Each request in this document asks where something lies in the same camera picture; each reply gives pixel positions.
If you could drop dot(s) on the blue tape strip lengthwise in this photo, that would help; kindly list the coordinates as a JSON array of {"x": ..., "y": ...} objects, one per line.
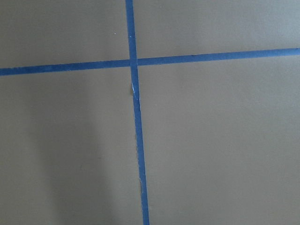
[{"x": 137, "y": 110}]

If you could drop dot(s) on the blue tape strip crosswise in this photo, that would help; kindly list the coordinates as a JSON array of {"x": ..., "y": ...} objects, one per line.
[{"x": 148, "y": 61}]

